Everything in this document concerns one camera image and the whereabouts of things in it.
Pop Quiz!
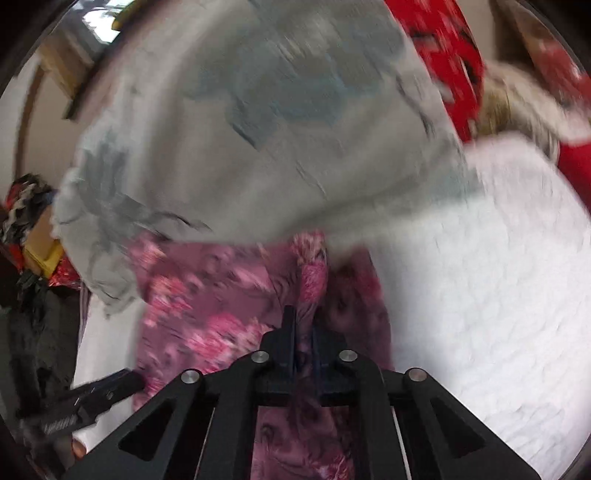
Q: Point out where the plain red cushion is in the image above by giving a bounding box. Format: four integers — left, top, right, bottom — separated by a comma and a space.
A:
558, 141, 591, 208

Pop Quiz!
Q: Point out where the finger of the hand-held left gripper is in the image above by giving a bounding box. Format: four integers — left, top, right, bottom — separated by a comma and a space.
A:
65, 368, 145, 416

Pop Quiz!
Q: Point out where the plastic-wrapped red cushion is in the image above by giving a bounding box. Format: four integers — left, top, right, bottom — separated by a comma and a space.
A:
526, 28, 591, 144

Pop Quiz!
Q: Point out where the dark wooden shelf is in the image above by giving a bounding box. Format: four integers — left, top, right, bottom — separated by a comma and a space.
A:
64, 51, 114, 121

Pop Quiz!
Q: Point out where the dark clothes pile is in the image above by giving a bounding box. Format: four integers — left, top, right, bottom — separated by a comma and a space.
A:
0, 272, 88, 416

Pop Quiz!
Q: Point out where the red shiny patterned cloth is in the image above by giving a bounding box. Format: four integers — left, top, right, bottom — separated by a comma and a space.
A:
48, 258, 85, 291

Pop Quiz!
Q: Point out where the brown wooden door frame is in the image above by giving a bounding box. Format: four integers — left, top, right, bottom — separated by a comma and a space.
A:
17, 60, 49, 183

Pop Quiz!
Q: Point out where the beige fuzzy cloth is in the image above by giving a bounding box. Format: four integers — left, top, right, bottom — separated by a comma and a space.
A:
475, 60, 571, 160

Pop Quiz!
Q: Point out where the grey floral cloth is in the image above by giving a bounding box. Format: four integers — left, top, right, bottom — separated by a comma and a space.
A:
50, 0, 481, 319

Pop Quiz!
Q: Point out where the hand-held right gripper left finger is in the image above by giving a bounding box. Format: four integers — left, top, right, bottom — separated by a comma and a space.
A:
60, 305, 298, 480

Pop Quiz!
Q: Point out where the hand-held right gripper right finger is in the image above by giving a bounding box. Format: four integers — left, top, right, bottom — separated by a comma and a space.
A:
311, 323, 541, 480

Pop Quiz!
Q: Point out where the colourful patterned cloth pile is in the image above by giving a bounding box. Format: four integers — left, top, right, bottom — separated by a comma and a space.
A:
0, 173, 58, 245

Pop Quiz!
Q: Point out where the red printed cloth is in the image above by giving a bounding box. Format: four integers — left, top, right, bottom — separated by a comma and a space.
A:
383, 0, 488, 141

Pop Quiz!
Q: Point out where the pink floral garment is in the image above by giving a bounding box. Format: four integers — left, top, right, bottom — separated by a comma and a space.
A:
129, 231, 393, 480

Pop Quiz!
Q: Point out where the brown cardboard box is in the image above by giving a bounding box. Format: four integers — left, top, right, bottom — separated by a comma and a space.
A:
23, 210, 62, 252

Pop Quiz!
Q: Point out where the yellow flat packet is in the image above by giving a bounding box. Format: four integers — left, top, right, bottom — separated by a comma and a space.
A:
23, 240, 65, 280

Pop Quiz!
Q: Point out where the white bed sheet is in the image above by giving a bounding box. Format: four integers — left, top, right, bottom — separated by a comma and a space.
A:
71, 131, 591, 480

